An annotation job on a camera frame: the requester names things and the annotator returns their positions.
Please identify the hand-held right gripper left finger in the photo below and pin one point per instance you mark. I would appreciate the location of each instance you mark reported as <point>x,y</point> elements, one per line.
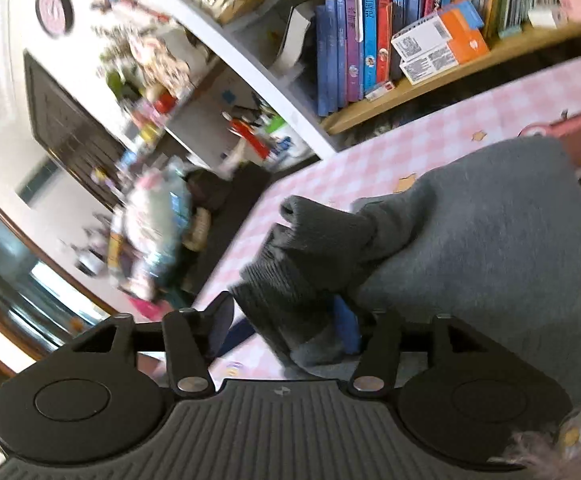
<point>218,325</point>

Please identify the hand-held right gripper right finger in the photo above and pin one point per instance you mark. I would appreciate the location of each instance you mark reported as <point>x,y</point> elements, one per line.
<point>346,325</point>

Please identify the grey sweatshirt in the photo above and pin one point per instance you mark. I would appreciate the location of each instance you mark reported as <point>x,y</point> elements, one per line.
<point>470,240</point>

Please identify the iridescent plastic bag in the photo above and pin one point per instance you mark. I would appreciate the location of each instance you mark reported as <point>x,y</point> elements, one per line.
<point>155,230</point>

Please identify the pink checked table mat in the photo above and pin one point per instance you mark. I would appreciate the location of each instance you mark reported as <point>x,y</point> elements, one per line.
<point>360,170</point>

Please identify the white green-lid canister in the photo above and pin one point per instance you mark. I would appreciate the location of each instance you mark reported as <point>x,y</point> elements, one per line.
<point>288,142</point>

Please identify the wood framed glass door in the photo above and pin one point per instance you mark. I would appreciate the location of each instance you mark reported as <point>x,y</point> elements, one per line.
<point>10,270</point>

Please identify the small red white box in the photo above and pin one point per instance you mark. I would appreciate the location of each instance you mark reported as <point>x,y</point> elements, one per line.
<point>380,89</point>

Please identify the white wooden bookshelf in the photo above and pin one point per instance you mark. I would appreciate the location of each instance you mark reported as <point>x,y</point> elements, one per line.
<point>270,80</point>

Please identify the dark framed board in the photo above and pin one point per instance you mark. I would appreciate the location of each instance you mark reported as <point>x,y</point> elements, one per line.
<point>65,120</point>

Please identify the cartoon figure card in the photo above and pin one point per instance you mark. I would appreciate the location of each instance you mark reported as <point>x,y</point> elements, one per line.
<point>158,60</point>

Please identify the orange white carton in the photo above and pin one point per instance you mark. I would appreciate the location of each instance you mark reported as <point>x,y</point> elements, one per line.
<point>450,60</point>
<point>450,25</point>

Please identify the thick white-paged book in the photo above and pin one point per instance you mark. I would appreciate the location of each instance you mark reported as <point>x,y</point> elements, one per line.
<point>293,40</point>

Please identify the row of leaning colourful books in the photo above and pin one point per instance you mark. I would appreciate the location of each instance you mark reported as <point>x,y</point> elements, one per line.
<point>370,35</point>

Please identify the pink round wall clock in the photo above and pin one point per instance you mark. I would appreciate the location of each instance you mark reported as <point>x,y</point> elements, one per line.
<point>54,10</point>

